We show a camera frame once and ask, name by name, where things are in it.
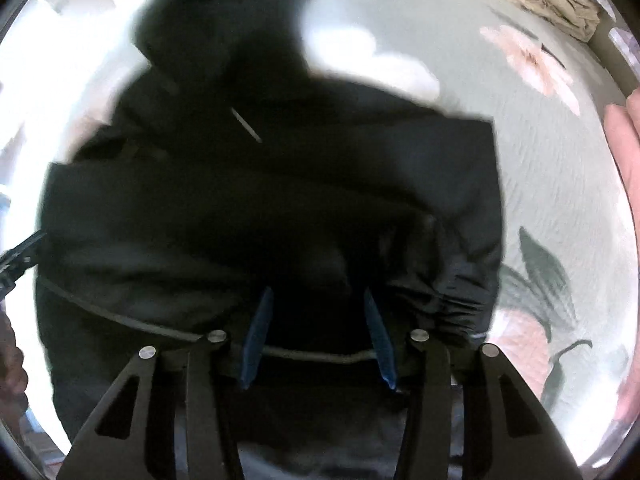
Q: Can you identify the black jacket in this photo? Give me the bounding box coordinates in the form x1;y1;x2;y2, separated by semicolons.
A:
36;0;502;479

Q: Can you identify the pink folded blanket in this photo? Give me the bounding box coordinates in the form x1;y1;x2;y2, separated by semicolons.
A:
602;86;640;241

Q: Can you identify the floral green bedspread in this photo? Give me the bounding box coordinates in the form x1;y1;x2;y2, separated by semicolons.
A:
306;0;639;468

